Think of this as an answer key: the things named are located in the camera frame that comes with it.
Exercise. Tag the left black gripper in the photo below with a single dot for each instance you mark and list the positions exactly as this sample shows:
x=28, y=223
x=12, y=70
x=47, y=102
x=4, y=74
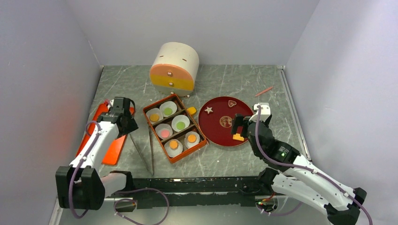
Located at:
x=132, y=126

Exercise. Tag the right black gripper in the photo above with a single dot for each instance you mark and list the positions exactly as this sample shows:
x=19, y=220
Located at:
x=238, y=121

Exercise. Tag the yellow rectangular biscuit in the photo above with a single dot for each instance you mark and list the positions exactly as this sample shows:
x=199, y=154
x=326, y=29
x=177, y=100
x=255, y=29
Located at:
x=238, y=137

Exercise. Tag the dark red round plate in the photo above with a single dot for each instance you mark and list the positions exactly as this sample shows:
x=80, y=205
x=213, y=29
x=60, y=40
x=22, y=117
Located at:
x=217, y=125

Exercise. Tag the round orange waffle cookie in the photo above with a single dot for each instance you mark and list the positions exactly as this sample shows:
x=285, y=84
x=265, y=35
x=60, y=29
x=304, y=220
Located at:
x=154, y=117

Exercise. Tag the green round cookie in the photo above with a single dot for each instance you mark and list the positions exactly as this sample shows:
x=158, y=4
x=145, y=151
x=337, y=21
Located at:
x=180, y=125
x=168, y=111

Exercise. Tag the pink round cookie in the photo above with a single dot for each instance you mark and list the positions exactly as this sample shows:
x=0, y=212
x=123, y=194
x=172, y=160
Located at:
x=164, y=133

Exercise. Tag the orange chip cookie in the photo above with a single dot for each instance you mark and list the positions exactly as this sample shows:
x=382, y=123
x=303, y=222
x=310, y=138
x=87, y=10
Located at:
x=191, y=138

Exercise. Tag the orange swirl cookie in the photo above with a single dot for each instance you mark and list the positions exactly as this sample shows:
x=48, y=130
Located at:
x=173, y=144

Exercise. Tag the orange cookie box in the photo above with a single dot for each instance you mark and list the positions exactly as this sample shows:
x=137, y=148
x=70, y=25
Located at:
x=182, y=110

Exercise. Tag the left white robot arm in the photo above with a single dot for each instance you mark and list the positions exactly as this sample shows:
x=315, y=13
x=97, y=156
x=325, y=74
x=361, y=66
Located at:
x=79, y=186

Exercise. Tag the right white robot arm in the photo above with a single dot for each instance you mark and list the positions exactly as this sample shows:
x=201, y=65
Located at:
x=290, y=173

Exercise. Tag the brown heart cookie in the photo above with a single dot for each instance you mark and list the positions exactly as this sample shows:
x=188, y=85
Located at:
x=232, y=103

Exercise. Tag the white paper cup top-left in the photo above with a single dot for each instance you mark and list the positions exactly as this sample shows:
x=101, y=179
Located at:
x=154, y=110

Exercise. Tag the orange pen far right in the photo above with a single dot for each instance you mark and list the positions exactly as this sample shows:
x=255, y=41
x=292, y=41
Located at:
x=264, y=91

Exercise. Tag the white paper cup top-right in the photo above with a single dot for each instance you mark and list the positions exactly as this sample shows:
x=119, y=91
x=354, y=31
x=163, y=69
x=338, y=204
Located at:
x=169, y=104

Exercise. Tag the yellow sponge cube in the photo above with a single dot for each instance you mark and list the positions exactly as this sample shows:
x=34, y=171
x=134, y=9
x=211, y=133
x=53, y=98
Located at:
x=192, y=110

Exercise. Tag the white paper cup bottom-right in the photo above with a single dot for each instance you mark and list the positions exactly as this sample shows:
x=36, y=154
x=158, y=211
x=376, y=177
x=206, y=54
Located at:
x=190, y=145

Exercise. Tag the white paper cup middle-right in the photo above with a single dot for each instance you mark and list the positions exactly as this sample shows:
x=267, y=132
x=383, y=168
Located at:
x=178, y=118

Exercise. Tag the white paper cup bottom-left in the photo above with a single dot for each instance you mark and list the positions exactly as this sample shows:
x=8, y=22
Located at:
x=173, y=153

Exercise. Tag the round mini drawer cabinet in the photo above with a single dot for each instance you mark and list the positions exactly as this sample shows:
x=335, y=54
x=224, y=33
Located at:
x=175, y=69

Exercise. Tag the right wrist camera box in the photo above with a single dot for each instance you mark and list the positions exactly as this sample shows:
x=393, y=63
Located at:
x=265, y=111

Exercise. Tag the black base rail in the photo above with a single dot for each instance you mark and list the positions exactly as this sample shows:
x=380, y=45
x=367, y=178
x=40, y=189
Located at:
x=244, y=191

